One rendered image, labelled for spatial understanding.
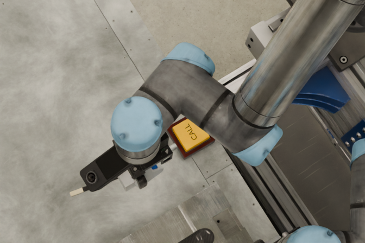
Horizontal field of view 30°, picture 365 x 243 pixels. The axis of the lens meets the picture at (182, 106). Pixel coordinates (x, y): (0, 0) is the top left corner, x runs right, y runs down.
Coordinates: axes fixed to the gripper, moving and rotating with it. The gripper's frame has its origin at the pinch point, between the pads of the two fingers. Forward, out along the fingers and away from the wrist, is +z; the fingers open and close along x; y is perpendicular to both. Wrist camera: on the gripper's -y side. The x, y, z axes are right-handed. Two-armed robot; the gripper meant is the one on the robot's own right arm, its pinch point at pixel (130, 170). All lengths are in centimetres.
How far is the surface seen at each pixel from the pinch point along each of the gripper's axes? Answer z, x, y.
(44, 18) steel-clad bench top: 15.1, 43.3, 2.2
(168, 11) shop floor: 95, 59, 48
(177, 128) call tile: 11.4, 4.7, 14.2
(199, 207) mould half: 6.1, -12.6, 8.6
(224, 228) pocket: 8.8, -18.7, 11.0
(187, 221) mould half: 6.3, -13.6, 5.1
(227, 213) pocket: 8.8, -16.5, 13.2
